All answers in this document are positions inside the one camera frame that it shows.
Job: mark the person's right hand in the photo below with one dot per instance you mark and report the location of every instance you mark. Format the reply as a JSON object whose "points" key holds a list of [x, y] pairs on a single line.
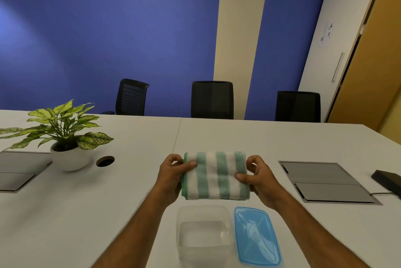
{"points": [[264, 186]]}

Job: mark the blue plastic lid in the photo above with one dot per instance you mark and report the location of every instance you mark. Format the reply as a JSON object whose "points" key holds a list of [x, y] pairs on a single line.
{"points": [[257, 236]]}

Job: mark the white cabinet door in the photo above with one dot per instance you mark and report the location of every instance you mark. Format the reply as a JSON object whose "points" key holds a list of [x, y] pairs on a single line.
{"points": [[338, 1]]}

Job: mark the white paper label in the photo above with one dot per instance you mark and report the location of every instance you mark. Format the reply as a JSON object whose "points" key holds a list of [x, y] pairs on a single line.
{"points": [[326, 35]]}

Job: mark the person's right forearm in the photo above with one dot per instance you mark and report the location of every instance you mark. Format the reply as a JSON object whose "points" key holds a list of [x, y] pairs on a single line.
{"points": [[313, 236]]}

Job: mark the yellow wooden door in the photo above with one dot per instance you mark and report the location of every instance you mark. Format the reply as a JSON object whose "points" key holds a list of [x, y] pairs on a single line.
{"points": [[372, 58]]}

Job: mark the person's left forearm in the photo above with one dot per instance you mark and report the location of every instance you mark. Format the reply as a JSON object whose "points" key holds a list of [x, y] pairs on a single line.
{"points": [[134, 233]]}

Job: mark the black device with cable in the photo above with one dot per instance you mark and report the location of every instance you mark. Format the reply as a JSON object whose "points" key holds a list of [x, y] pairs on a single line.
{"points": [[388, 180]]}

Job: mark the green white striped towel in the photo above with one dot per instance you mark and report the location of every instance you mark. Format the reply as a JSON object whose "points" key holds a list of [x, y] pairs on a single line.
{"points": [[216, 177]]}

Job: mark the black mesh office chair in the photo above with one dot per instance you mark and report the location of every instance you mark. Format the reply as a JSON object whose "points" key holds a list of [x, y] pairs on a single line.
{"points": [[131, 98]]}

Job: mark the person's left hand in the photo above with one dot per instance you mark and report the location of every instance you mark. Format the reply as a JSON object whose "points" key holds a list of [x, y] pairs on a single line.
{"points": [[169, 183]]}

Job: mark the green plant in white pot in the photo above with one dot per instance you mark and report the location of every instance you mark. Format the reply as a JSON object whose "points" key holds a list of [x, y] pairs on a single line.
{"points": [[70, 158]]}

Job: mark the clear plastic container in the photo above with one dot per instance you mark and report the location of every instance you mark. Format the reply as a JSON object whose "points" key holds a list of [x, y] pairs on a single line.
{"points": [[203, 233]]}

